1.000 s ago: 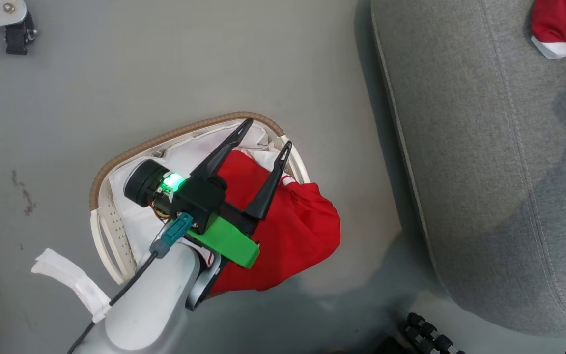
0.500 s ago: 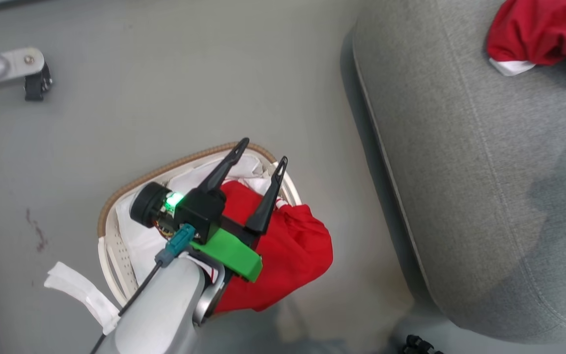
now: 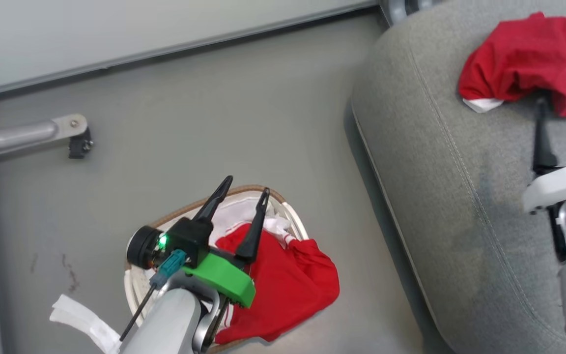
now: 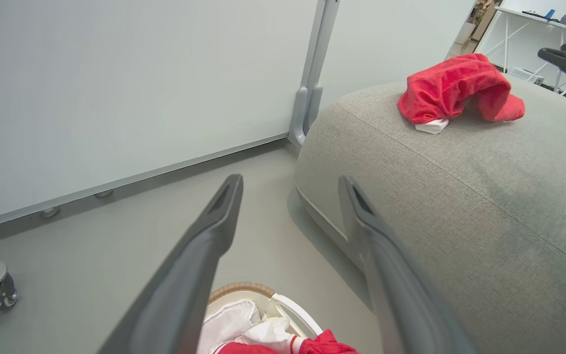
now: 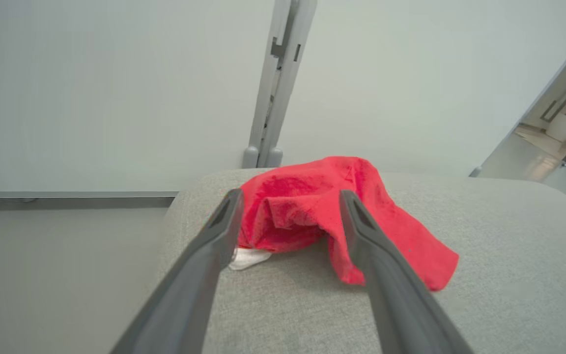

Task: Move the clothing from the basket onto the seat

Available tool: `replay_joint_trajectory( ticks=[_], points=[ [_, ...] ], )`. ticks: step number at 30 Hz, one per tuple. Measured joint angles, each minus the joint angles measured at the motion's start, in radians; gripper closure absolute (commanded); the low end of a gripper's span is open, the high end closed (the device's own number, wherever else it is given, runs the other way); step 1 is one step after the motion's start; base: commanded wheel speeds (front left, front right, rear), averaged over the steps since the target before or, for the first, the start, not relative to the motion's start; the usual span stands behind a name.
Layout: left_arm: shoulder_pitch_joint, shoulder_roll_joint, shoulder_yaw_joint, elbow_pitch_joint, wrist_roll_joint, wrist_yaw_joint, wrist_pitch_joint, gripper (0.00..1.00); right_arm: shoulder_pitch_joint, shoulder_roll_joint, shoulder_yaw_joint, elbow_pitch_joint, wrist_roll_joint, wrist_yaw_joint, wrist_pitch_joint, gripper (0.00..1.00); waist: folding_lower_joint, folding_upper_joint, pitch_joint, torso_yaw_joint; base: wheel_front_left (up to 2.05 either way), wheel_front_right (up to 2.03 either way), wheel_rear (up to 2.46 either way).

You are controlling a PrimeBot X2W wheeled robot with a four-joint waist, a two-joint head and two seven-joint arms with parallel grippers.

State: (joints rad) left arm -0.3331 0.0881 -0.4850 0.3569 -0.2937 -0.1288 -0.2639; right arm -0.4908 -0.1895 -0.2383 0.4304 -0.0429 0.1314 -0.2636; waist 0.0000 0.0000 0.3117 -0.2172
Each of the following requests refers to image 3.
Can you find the grey metal frame leg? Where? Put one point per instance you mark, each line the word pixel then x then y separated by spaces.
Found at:
pixel 17 135

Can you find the red garment with white collar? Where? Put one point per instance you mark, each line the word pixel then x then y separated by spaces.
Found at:
pixel 528 54

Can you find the grey fabric sofa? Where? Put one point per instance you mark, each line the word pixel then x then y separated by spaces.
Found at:
pixel 460 196

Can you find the red garment with white stripes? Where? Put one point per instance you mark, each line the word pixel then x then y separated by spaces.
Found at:
pixel 288 285

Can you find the black caster foot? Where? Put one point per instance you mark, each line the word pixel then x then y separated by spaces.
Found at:
pixel 80 145

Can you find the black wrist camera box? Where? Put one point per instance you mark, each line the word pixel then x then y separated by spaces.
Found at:
pixel 180 241

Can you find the white laundry basket brown rim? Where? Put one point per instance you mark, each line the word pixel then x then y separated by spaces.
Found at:
pixel 140 282

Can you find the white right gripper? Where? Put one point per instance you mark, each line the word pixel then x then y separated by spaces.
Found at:
pixel 560 187

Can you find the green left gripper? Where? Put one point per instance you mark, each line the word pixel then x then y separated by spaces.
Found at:
pixel 221 280

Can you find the grey metal wheel base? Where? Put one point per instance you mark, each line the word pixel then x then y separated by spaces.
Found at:
pixel 406 7

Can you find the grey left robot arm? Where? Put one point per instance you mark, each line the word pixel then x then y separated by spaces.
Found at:
pixel 170 324

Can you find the white fabric strip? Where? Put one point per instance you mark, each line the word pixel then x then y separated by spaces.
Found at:
pixel 84 319

